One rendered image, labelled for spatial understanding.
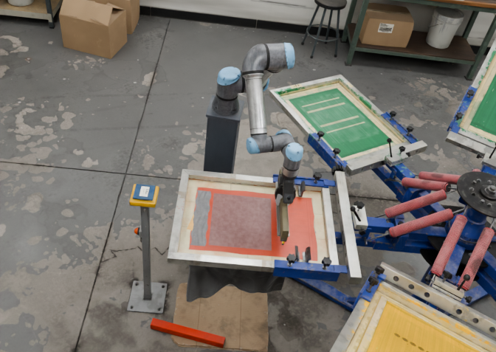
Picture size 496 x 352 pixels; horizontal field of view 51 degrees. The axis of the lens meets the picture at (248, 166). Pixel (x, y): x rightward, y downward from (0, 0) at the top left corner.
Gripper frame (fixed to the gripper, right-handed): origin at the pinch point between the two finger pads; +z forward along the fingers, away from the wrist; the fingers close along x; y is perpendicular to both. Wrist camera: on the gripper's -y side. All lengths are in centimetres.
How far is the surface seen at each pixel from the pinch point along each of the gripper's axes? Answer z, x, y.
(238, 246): 13.8, 19.5, -16.7
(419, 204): -6, -67, 4
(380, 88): 110, -128, 282
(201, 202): 13.6, 39.0, 9.0
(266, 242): 13.8, 6.1, -12.5
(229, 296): 108, 17, 16
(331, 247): 10.2, -24.7, -14.8
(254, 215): 13.8, 12.1, 4.2
